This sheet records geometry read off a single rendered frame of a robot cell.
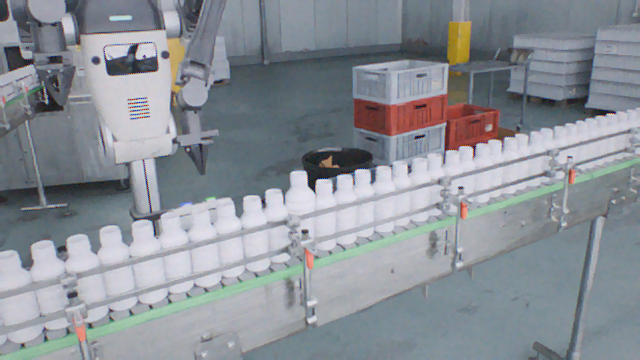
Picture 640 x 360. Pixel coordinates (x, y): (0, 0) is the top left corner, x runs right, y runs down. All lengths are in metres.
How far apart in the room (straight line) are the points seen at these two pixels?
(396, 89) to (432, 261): 2.21
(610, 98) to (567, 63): 0.86
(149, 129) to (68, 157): 3.30
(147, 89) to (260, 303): 0.74
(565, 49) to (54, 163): 6.67
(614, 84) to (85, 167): 6.39
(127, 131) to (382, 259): 0.82
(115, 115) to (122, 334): 0.70
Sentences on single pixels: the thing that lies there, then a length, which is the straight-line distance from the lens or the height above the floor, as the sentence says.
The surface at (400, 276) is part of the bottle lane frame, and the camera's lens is 1.35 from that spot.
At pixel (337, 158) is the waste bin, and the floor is 0.56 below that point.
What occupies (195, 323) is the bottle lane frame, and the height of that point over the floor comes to 0.94.
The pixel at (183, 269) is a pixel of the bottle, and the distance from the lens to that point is 1.07.
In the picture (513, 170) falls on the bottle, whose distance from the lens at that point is 1.58.
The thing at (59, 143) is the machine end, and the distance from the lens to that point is 4.83.
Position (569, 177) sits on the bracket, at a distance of 1.67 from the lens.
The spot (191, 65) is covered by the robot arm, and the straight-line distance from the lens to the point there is 1.26.
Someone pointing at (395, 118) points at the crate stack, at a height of 0.79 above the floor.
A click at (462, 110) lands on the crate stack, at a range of 4.75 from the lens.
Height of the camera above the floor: 1.56
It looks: 20 degrees down
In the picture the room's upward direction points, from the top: 2 degrees counter-clockwise
